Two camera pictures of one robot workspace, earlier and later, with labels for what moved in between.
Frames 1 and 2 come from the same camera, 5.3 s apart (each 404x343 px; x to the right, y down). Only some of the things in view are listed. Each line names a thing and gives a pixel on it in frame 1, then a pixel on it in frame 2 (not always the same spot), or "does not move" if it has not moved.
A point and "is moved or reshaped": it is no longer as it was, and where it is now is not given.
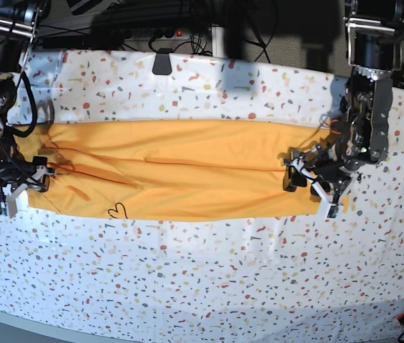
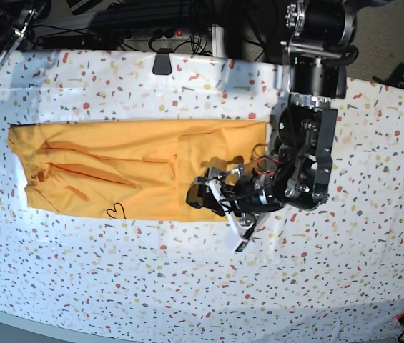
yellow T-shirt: [180, 171] is moved or reshaped
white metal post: [218, 41] does not move
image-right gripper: [322, 168] → [258, 192]
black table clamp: [162, 63] does not move
